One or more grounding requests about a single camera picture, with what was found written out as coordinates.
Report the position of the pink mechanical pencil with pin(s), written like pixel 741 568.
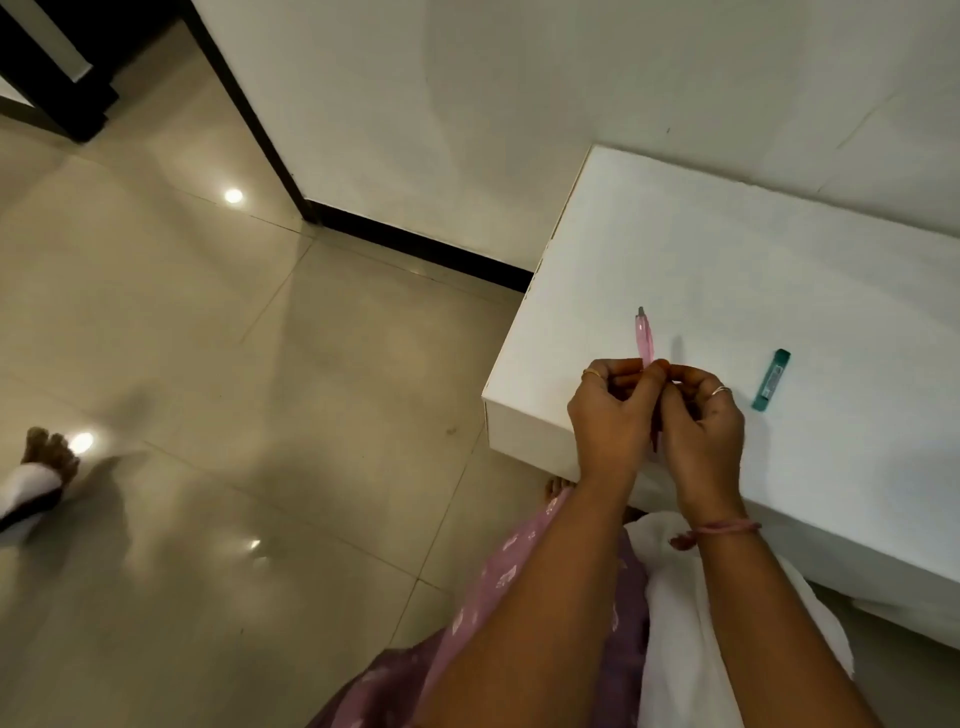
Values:
pixel 643 337

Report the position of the white scarf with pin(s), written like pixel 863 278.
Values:
pixel 675 645

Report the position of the black furniture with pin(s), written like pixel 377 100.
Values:
pixel 75 97

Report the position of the person's left forearm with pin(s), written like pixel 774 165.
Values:
pixel 540 622

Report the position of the person's right forearm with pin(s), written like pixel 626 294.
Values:
pixel 772 637

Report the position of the person's right hand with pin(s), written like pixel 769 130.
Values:
pixel 705 450

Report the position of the person's left hand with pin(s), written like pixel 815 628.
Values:
pixel 607 435

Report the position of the purple patterned dress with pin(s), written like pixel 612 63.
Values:
pixel 405 682

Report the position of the teal pencil lead case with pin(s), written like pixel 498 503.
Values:
pixel 771 381

